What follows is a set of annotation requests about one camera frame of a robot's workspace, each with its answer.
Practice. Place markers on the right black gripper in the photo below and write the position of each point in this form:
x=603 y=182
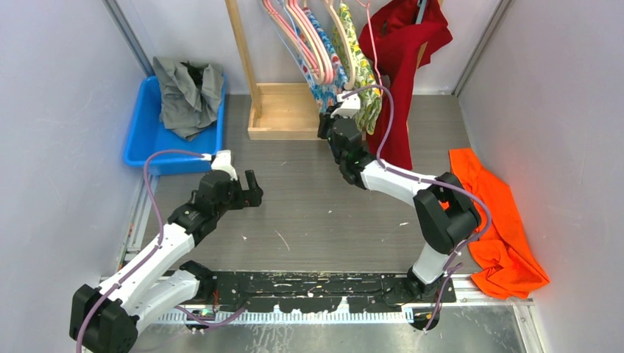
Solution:
x=325 y=120

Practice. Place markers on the yellow floral garment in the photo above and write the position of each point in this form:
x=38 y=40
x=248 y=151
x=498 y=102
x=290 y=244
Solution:
x=371 y=99

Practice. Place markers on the beige hanger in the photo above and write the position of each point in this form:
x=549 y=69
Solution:
x=345 y=44

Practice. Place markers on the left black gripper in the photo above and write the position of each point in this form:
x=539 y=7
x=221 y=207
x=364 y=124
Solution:
x=246 y=198

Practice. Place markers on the thin pink wire hanger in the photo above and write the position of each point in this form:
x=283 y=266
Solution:
x=366 y=6

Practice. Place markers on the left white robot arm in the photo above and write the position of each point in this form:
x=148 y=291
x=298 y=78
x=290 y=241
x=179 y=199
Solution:
x=111 y=316

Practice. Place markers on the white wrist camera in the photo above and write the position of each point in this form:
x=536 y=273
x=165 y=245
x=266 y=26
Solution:
x=348 y=105
x=221 y=166

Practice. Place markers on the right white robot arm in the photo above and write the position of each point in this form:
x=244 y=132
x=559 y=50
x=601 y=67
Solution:
x=446 y=214

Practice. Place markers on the grey garment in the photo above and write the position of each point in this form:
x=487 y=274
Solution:
x=191 y=94

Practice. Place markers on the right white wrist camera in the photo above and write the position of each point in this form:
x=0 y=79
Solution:
x=348 y=105

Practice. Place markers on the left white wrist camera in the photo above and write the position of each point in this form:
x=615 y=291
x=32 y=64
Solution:
x=221 y=166

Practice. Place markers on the wooden clothes rack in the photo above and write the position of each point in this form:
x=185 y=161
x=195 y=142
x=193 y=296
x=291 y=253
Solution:
x=287 y=111

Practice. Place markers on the red skirt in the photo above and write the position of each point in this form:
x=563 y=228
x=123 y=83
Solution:
x=402 y=47

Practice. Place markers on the orange garment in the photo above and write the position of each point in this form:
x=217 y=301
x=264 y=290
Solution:
x=508 y=267

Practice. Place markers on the slotted cable duct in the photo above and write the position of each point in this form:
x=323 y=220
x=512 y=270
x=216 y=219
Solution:
x=341 y=316

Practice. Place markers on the grey-blue hanger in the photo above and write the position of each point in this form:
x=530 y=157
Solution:
x=422 y=7

